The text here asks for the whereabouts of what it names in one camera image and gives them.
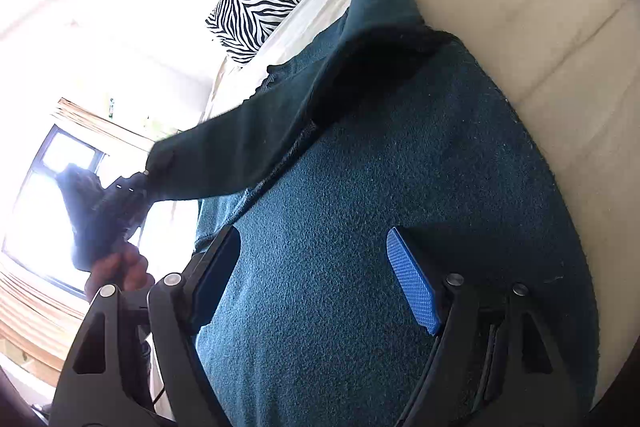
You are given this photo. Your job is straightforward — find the teal fleece jacket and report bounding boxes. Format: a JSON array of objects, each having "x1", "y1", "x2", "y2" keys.
[{"x1": 145, "y1": 0, "x2": 601, "y2": 427}]

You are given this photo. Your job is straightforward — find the cream bed sheet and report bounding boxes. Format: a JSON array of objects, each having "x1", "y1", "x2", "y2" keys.
[{"x1": 197, "y1": 0, "x2": 640, "y2": 413}]

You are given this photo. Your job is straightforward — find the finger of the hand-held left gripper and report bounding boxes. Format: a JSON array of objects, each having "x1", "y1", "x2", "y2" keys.
[{"x1": 111, "y1": 171, "x2": 152, "y2": 208}]

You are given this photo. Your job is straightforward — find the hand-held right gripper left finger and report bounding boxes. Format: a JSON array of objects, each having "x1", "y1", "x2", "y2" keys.
[{"x1": 49, "y1": 225, "x2": 242, "y2": 427}]

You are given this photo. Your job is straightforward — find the window with wooden frame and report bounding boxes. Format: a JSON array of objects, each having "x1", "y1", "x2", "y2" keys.
[{"x1": 0, "y1": 97, "x2": 181, "y2": 373}]

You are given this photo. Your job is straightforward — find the person's left hand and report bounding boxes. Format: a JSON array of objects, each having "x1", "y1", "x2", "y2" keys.
[{"x1": 84, "y1": 241, "x2": 156, "y2": 303}]

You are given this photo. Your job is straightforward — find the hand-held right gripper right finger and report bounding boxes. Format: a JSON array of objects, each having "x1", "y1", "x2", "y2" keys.
[{"x1": 386, "y1": 227, "x2": 583, "y2": 427}]

